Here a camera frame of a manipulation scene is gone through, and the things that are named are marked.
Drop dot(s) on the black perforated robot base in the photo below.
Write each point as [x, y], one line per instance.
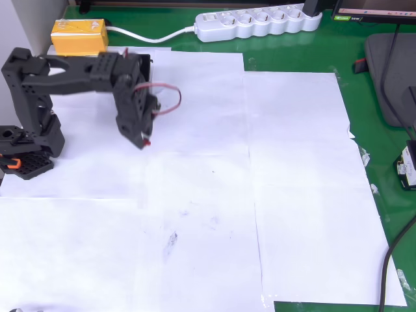
[32, 166]

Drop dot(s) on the orange clamp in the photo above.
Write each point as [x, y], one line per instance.
[13, 163]

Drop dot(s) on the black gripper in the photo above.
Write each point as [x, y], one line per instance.
[132, 134]

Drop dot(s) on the red black tag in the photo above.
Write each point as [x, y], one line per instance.
[360, 66]

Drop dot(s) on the black square cup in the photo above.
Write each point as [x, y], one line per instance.
[147, 66]

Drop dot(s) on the yellow cardboard box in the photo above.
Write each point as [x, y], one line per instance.
[79, 35]

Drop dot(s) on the white power strip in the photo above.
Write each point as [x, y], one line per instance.
[253, 24]

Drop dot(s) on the black white small device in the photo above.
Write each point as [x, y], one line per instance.
[408, 169]

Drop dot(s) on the black screen with green sticker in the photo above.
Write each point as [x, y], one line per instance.
[373, 8]

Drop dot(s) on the black plug adapter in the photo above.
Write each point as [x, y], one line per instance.
[312, 7]

